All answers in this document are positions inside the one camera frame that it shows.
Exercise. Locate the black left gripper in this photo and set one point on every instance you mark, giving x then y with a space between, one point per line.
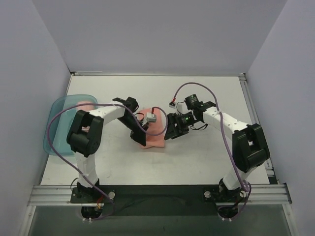
138 134

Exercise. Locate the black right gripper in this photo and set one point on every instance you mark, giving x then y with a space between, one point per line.
175 125

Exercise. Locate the pink panda towel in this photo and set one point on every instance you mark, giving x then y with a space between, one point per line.
154 128

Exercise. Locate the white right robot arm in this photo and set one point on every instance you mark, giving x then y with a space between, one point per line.
249 147

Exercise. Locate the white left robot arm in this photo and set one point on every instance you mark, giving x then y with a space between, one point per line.
85 134

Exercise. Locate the rolled pink towel in bin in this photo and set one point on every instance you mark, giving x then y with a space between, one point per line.
85 106

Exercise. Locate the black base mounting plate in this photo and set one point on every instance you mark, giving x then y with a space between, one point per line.
159 200

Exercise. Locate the teal plastic bin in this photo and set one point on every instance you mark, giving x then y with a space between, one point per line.
60 127

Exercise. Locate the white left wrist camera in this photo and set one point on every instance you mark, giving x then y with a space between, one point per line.
150 118

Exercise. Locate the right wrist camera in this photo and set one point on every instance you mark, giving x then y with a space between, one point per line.
178 106

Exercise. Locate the aluminium frame rail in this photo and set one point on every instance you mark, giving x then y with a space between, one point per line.
63 195

